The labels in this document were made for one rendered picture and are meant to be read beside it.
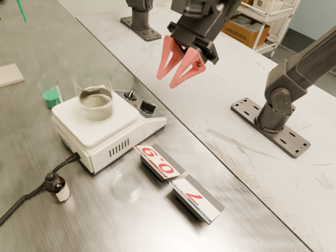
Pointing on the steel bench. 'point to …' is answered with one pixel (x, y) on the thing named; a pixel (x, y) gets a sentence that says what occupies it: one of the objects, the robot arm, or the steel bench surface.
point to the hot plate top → (112, 125)
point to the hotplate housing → (109, 142)
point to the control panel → (139, 105)
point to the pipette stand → (10, 75)
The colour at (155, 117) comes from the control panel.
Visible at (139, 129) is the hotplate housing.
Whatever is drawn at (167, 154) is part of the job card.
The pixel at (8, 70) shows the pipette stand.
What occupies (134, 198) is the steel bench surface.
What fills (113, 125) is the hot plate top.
